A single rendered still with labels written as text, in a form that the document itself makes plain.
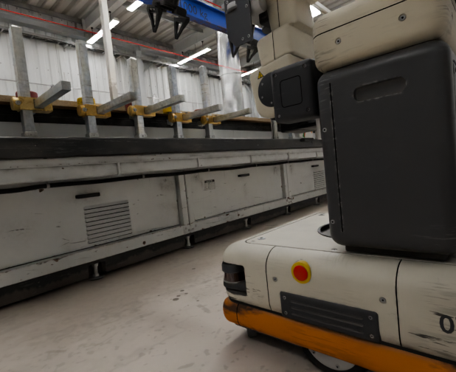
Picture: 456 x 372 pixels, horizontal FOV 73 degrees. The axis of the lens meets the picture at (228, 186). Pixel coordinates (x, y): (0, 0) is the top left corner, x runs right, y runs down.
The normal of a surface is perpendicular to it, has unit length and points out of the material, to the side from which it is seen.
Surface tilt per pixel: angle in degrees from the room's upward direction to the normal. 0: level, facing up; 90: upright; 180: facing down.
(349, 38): 90
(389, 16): 90
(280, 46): 90
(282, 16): 90
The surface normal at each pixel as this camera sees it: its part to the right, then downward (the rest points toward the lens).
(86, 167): 0.73, -0.04
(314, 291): -0.67, 0.11
